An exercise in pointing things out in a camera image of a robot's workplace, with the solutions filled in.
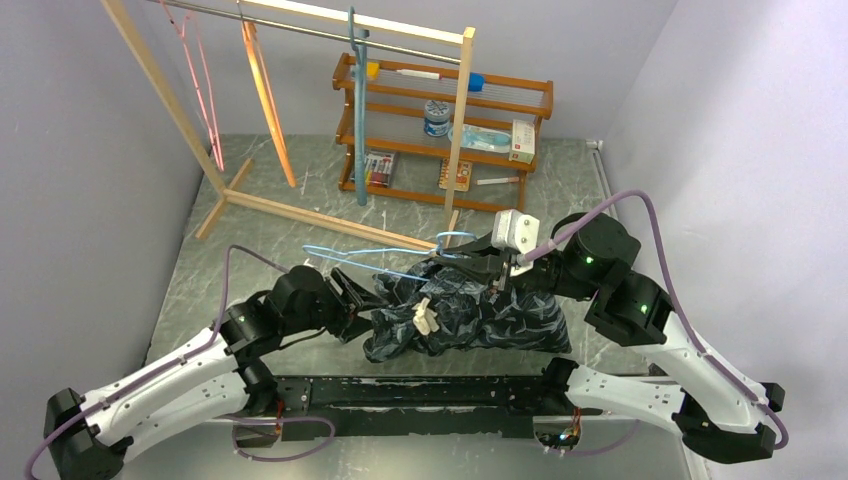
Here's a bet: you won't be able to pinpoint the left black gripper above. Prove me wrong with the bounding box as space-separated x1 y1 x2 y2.
282 266 389 342

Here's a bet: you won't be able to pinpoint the dark patterned shorts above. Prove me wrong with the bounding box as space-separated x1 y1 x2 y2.
363 259 572 363

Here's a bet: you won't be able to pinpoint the light blue wire hanger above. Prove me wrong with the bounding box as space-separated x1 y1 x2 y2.
302 230 479 281

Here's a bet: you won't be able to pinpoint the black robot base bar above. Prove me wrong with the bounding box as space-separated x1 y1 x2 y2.
239 375 575 441

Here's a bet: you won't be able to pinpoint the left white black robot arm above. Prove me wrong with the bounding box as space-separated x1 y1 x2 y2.
44 265 387 479

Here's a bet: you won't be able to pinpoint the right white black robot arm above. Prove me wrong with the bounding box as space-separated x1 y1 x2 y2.
439 210 788 464

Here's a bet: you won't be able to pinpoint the teal plastic hanger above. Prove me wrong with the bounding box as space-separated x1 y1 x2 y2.
347 6 369 206

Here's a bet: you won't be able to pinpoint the orange plastic hanger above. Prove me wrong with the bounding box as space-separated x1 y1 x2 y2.
236 1 297 188

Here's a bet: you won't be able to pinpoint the orange small book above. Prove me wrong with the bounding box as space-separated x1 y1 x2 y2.
438 158 473 192

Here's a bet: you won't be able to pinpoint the pink white marker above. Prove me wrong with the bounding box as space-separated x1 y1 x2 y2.
475 176 520 186

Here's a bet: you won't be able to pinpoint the clear blue plastic pack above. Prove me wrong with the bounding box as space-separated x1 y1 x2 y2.
460 125 512 154

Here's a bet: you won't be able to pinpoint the white red box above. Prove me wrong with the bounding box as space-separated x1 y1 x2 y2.
508 119 536 164

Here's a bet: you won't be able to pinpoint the marker set box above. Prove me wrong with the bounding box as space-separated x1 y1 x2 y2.
365 149 398 188

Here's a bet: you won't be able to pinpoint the brown wooden shelf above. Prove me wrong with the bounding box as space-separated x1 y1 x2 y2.
365 60 554 213

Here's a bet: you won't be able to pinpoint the blue block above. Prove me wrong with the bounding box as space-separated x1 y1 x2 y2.
467 72 486 92

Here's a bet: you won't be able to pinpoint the yellow block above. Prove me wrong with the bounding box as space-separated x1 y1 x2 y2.
365 62 380 81

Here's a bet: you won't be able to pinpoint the wooden clothes rack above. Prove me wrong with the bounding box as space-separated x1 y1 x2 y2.
100 1 476 249

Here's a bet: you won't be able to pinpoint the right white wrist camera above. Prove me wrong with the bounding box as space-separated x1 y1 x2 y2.
491 209 540 254

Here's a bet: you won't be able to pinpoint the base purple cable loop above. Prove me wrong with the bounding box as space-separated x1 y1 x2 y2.
231 414 338 464

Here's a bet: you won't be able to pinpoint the pink wire hanger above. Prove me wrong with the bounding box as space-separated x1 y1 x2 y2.
158 0 225 172

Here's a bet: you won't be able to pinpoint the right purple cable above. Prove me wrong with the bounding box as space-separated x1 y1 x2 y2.
520 190 791 458

